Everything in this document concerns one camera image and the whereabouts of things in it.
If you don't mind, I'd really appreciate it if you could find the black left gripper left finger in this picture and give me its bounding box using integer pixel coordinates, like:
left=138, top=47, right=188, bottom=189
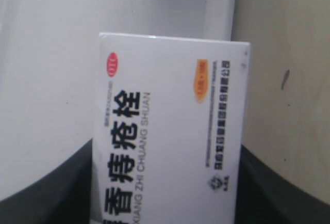
left=1, top=140, right=92, bottom=223

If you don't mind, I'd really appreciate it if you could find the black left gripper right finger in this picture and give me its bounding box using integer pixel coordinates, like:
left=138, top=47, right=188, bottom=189
left=235, top=147, right=329, bottom=223

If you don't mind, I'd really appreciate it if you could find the white medicine box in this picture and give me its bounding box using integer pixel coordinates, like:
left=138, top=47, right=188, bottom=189
left=90, top=33, right=251, bottom=223

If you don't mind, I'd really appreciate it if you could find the white rectangular plastic tray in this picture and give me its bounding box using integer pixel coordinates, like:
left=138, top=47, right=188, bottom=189
left=1, top=0, right=235, bottom=199

